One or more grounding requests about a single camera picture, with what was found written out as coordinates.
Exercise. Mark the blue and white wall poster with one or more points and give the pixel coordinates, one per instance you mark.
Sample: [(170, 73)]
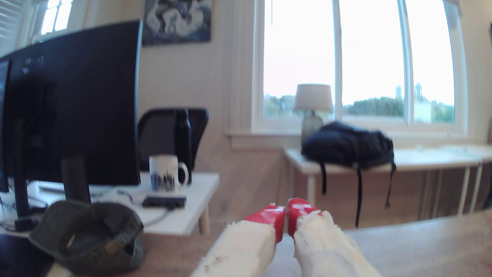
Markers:
[(176, 21)]

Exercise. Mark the large white framed window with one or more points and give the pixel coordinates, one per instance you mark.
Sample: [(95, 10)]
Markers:
[(369, 57)]

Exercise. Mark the black monitor stand pole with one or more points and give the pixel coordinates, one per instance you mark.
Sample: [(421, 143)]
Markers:
[(21, 184)]

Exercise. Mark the large black computer monitor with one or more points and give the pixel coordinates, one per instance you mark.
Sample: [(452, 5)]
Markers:
[(84, 100)]

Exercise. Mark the white desk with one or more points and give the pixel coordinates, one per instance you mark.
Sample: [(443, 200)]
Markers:
[(192, 207)]

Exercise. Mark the black mesh office chair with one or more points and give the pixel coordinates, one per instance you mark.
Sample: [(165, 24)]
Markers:
[(157, 134)]

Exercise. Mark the small monitor with blue text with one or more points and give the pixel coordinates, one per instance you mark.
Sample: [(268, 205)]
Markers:
[(3, 127)]

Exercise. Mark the black usb hub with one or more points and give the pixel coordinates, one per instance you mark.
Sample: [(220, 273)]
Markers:
[(164, 201)]

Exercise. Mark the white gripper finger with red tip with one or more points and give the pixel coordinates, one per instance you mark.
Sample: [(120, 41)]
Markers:
[(246, 246), (326, 250)]

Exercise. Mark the white window blinds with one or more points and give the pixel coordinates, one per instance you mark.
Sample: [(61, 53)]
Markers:
[(9, 23)]

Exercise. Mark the dark blue flat object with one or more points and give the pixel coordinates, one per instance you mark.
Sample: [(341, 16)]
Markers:
[(19, 257)]

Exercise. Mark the olive green baseball cap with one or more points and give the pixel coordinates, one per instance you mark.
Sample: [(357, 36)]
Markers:
[(88, 238)]

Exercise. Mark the dark cylindrical monitor stand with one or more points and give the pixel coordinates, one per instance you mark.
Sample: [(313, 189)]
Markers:
[(75, 180)]

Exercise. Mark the long white table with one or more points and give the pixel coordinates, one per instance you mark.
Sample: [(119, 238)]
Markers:
[(434, 157)]

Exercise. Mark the table lamp with beige shade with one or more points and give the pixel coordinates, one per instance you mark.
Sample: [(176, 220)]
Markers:
[(313, 98)]

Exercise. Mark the small white framed window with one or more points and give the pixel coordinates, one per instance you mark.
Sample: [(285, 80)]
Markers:
[(55, 17)]

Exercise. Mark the tall black bottle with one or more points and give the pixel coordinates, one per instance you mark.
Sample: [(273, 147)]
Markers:
[(183, 146)]

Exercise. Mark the white mug with blue print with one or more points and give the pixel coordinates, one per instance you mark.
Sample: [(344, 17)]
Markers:
[(163, 173)]

